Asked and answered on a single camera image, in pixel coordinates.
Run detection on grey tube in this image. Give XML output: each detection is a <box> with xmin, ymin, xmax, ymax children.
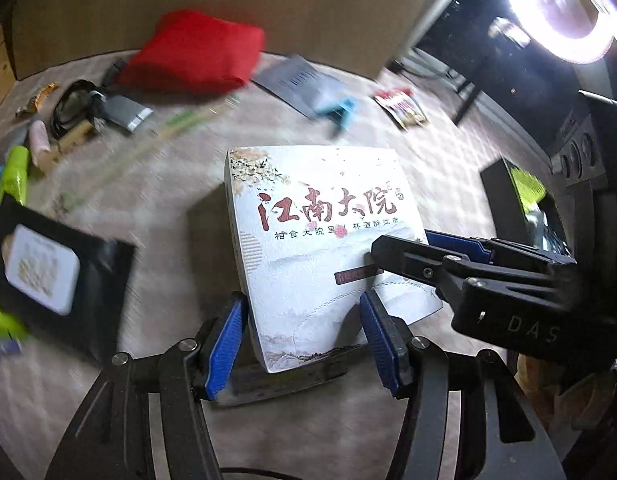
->
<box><xmin>91</xmin><ymin>91</ymin><xmax>154</xmax><ymax>133</ymax></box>

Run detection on large brown board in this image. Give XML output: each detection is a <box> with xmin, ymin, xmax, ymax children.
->
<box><xmin>3</xmin><ymin>0</ymin><xmax>469</xmax><ymax>81</ymax></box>

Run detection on white device on light stand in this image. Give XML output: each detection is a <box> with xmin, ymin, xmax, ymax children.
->
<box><xmin>488</xmin><ymin>16</ymin><xmax>531</xmax><ymax>51</ymax></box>

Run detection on red cloth pouch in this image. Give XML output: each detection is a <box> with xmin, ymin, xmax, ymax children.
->
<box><xmin>116</xmin><ymin>8</ymin><xmax>266</xmax><ymax>96</ymax></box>

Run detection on red snack packet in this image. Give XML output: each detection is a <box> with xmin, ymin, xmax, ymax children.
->
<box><xmin>373</xmin><ymin>87</ymin><xmax>430</xmax><ymax>131</ymax></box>

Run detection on chopsticks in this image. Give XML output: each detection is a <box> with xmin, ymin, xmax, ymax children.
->
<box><xmin>156</xmin><ymin>94</ymin><xmax>242</xmax><ymax>138</ymax></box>
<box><xmin>63</xmin><ymin>137</ymin><xmax>162</xmax><ymax>211</ymax></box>

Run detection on bright ring light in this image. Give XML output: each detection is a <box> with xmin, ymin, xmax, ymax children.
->
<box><xmin>495</xmin><ymin>0</ymin><xmax>617</xmax><ymax>63</ymax></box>

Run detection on black storage container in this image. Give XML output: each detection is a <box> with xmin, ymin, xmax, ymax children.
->
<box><xmin>481</xmin><ymin>156</ymin><xmax>574</xmax><ymax>261</ymax></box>

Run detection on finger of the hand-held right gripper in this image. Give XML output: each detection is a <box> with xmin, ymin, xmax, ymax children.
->
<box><xmin>371</xmin><ymin>234</ymin><xmax>471</xmax><ymax>293</ymax></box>
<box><xmin>423</xmin><ymin>229</ymin><xmax>496</xmax><ymax>265</ymax></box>

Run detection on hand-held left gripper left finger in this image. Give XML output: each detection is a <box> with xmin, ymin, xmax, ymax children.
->
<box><xmin>46</xmin><ymin>292</ymin><xmax>249</xmax><ymax>480</ymax></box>

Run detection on yellow green mesh item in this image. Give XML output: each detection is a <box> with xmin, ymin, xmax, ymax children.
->
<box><xmin>508</xmin><ymin>165</ymin><xmax>546</xmax><ymax>211</ymax></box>

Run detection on pink bottle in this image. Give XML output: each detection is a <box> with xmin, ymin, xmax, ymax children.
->
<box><xmin>29</xmin><ymin>117</ymin><xmax>52</xmax><ymax>166</ymax></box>

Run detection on yellow green packet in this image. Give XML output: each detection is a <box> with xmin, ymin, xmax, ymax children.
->
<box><xmin>0</xmin><ymin>297</ymin><xmax>29</xmax><ymax>348</ymax></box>
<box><xmin>0</xmin><ymin>146</ymin><xmax>32</xmax><ymax>206</ymax></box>

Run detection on brown wooden roll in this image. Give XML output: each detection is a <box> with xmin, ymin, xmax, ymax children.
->
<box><xmin>41</xmin><ymin>120</ymin><xmax>96</xmax><ymax>173</ymax></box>

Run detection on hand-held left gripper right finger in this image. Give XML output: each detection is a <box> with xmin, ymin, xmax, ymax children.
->
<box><xmin>359</xmin><ymin>290</ymin><xmax>569</xmax><ymax>480</ymax></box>

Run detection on light blue plastic clip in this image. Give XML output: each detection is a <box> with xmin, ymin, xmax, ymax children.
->
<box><xmin>313</xmin><ymin>97</ymin><xmax>360</xmax><ymax>136</ymax></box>

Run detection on black coiled cable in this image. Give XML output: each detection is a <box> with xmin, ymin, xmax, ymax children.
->
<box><xmin>51</xmin><ymin>57</ymin><xmax>126</xmax><ymax>138</ymax></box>

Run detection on black foil packet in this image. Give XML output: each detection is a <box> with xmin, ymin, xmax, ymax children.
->
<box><xmin>0</xmin><ymin>195</ymin><xmax>136</xmax><ymax>363</ymax></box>

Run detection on grey foil pouch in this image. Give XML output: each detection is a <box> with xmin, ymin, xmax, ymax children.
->
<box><xmin>251</xmin><ymin>56</ymin><xmax>341</xmax><ymax>120</ymax></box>

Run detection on brown candy wrapper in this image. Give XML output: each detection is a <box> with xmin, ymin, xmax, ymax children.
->
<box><xmin>16</xmin><ymin>84</ymin><xmax>56</xmax><ymax>118</ymax></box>

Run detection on white printed box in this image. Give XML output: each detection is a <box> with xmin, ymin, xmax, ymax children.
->
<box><xmin>211</xmin><ymin>146</ymin><xmax>444</xmax><ymax>408</ymax></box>

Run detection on black light stand pole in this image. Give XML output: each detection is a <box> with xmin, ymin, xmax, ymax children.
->
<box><xmin>453</xmin><ymin>57</ymin><xmax>489</xmax><ymax>126</ymax></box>

